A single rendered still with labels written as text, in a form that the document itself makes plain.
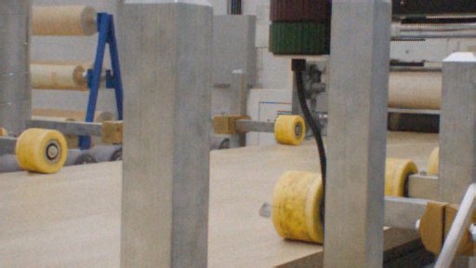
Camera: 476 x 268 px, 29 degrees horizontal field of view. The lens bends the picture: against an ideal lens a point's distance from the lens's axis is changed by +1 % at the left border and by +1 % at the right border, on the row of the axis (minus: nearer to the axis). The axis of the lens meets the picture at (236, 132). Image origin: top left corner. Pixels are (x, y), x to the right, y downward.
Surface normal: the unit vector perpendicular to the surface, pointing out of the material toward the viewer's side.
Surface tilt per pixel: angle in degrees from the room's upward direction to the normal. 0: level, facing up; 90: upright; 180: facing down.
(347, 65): 90
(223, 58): 90
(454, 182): 90
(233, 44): 90
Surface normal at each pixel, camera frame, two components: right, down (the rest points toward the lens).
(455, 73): -0.53, 0.04
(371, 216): 0.85, 0.06
